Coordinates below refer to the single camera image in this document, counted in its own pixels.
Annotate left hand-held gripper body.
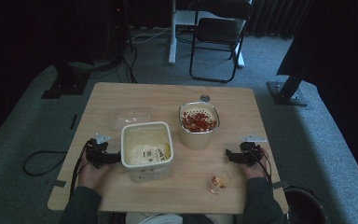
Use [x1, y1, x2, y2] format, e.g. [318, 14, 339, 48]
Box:
[86, 133, 111, 170]

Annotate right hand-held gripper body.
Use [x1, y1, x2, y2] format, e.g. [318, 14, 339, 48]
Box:
[238, 134, 269, 166]

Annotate small clear cup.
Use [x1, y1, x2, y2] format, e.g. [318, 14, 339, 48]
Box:
[209, 167, 235, 196]

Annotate cream-rimmed square clear container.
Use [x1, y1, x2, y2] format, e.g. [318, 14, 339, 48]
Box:
[119, 120, 174, 183]

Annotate beige bowl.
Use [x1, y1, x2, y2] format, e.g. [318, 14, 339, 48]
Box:
[178, 129, 214, 151]

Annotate container of red food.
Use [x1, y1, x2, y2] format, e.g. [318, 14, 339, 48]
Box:
[178, 101, 221, 134]

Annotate person's right hand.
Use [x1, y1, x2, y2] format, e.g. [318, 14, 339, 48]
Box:
[241, 147, 272, 180]

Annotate person's left hand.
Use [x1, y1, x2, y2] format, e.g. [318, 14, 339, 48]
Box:
[78, 158, 113, 190]

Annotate black tape strip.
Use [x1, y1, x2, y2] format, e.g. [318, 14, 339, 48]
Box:
[69, 114, 79, 131]

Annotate clear plastic lid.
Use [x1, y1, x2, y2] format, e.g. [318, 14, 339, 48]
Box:
[115, 108, 152, 132]

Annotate black slanted stand with plate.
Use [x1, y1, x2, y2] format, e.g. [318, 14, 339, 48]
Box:
[267, 69, 310, 107]

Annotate person's white clothing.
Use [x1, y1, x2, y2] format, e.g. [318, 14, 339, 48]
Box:
[125, 212, 185, 224]

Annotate black stand with flat base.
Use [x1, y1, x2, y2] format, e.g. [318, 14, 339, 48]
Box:
[41, 59, 91, 100]

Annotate black round bin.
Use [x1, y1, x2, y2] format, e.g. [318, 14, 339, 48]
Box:
[282, 186, 328, 224]

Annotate black folding chair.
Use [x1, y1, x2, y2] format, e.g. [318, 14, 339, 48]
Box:
[188, 0, 255, 84]

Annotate dark pleated curtain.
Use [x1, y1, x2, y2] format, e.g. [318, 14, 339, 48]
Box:
[247, 0, 313, 40]

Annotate right hand-held gripper cable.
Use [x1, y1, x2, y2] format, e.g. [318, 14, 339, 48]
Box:
[248, 146, 274, 188]

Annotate hand-held gripper cable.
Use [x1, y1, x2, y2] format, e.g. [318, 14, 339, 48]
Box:
[69, 139, 93, 200]
[248, 146, 274, 188]

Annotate left hand-held gripper cable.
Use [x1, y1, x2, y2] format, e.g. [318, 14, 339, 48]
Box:
[69, 139, 93, 200]

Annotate black floor cable loop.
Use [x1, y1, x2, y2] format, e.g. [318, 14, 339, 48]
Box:
[22, 150, 68, 177]

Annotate white floor cables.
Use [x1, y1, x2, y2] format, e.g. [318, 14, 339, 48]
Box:
[126, 25, 172, 45]

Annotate white desk frame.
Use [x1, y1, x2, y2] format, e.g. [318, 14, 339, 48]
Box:
[167, 0, 246, 69]

